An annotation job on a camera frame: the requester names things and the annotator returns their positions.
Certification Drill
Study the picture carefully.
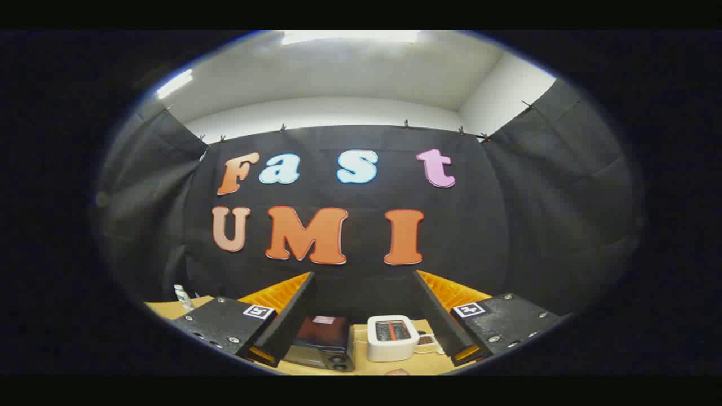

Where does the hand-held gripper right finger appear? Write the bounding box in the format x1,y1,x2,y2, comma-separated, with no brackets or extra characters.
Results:
413,270,562,367

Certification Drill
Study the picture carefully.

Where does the black toaster oven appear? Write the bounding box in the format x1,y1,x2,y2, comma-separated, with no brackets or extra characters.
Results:
282,315,356,373

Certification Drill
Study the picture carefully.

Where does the small white bottle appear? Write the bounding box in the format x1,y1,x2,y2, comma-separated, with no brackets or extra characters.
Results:
173,284,195,311

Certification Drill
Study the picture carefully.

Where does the white pop-up toaster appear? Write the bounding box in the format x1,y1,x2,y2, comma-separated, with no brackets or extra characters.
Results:
366,315,420,363

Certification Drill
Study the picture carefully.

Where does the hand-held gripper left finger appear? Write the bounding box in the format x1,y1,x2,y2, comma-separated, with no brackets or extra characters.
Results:
172,272,316,368

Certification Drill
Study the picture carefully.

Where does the ceiling light panel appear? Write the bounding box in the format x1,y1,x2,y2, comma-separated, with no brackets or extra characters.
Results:
156,69,194,100
281,31,420,46

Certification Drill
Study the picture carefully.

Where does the white divided plate with grains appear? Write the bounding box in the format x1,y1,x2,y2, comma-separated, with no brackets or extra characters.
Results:
415,333,445,356

